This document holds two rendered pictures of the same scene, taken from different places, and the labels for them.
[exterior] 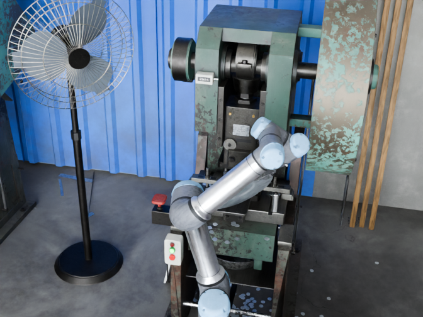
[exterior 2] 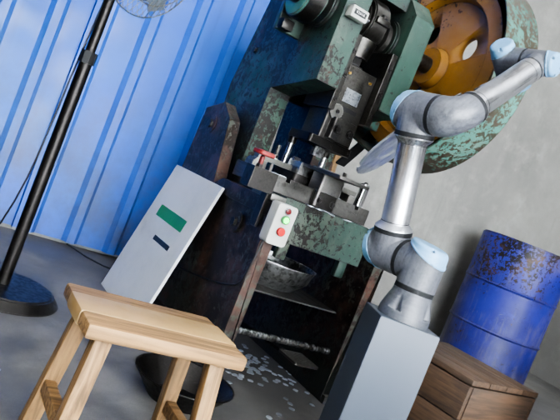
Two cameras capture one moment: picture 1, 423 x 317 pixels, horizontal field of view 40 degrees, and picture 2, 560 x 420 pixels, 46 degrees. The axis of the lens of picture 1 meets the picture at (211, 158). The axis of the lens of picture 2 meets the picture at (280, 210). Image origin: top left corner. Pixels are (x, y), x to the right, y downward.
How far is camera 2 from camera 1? 220 cm
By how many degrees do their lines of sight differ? 48
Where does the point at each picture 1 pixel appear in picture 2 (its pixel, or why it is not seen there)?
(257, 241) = (352, 235)
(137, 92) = (32, 83)
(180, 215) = (466, 105)
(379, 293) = not seen: hidden behind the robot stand
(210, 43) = not seen: outside the picture
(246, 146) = (349, 120)
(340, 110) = not seen: hidden behind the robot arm
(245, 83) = (369, 44)
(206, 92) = (346, 33)
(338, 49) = (518, 16)
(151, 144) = (17, 170)
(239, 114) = (357, 77)
